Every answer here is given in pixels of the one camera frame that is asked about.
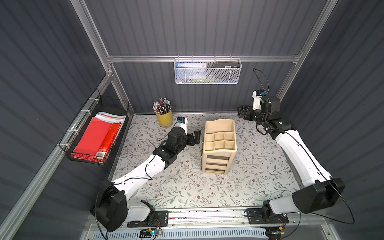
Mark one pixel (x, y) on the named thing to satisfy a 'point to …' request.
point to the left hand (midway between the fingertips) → (194, 132)
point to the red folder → (96, 141)
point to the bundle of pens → (162, 107)
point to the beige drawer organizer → (219, 145)
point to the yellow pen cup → (165, 120)
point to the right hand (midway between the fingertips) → (244, 108)
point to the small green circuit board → (147, 233)
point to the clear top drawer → (215, 157)
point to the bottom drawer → (214, 171)
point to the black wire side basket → (99, 106)
